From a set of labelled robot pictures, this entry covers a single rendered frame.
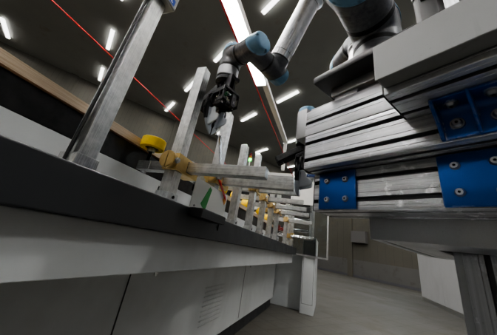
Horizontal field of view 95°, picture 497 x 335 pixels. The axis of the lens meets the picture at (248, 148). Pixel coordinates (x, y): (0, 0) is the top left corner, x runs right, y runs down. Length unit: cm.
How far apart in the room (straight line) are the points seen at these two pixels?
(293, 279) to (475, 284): 293
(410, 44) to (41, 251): 64
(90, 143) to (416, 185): 58
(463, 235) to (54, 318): 90
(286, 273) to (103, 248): 306
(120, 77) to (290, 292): 327
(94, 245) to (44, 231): 10
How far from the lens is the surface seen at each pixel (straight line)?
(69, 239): 53
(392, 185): 51
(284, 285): 351
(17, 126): 69
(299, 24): 97
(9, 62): 69
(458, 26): 41
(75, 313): 87
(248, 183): 88
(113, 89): 54
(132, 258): 65
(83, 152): 49
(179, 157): 67
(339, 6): 65
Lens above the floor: 62
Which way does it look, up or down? 23 degrees up
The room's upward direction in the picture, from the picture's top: 10 degrees clockwise
